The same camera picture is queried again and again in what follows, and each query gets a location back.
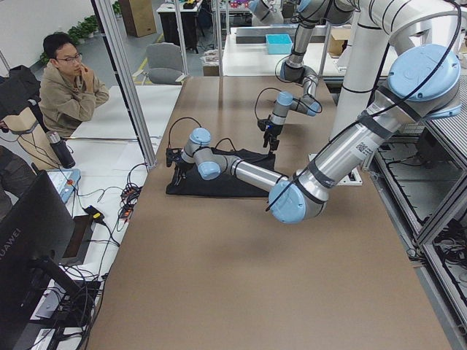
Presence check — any red black power strip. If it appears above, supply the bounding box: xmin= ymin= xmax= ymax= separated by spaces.
xmin=118 ymin=183 xmax=143 ymax=222

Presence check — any black thermos bottle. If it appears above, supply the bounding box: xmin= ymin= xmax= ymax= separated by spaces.
xmin=46 ymin=131 xmax=75 ymax=168

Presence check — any blue plastic bin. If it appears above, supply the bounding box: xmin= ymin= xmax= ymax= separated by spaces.
xmin=266 ymin=34 xmax=293 ymax=55

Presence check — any aluminium profile post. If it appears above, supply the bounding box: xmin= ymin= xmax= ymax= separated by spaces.
xmin=90 ymin=0 xmax=156 ymax=169

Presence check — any black graphic t-shirt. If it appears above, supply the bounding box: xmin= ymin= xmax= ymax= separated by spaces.
xmin=166 ymin=148 xmax=276 ymax=198

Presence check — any grey office chair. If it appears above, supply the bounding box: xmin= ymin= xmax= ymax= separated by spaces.
xmin=146 ymin=42 xmax=185 ymax=85

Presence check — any seated man beige hoodie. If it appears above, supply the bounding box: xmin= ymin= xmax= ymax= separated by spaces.
xmin=39 ymin=32 xmax=109 ymax=138

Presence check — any black power adapter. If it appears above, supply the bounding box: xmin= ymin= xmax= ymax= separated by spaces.
xmin=83 ymin=206 xmax=105 ymax=224

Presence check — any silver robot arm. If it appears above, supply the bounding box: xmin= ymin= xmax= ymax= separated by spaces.
xmin=258 ymin=1 xmax=353 ymax=152
xmin=166 ymin=1 xmax=466 ymax=223

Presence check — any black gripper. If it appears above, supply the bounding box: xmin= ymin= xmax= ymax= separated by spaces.
xmin=171 ymin=148 xmax=188 ymax=182
xmin=261 ymin=122 xmax=283 ymax=146

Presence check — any black huawei monitor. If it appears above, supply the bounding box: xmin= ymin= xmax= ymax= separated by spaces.
xmin=1 ymin=171 xmax=80 ymax=349

